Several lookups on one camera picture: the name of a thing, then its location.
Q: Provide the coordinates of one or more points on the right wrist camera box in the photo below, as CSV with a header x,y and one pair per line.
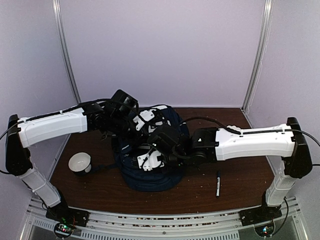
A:
x,y
164,138

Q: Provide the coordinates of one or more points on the blue capped white marker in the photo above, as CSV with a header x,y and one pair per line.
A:
x,y
218,184

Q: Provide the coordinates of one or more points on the navy blue student backpack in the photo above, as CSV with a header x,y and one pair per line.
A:
x,y
124,153

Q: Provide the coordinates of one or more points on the white cup with black base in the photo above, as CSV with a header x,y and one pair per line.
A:
x,y
80,164

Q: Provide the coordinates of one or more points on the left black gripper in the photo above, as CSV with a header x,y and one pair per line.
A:
x,y
139,138

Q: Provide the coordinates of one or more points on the aluminium frame post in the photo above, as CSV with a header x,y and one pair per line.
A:
x,y
64,47
261,48

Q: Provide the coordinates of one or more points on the left aluminium frame post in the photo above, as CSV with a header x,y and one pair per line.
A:
x,y
64,47

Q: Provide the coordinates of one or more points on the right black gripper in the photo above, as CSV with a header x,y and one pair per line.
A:
x,y
171,170

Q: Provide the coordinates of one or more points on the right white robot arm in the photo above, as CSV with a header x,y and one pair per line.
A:
x,y
213,144

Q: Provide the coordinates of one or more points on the right aluminium frame post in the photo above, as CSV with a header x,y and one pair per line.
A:
x,y
261,48

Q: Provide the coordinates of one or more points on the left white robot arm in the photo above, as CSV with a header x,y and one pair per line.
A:
x,y
22,133

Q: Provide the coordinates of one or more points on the front aluminium rail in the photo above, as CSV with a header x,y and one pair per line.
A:
x,y
219,225

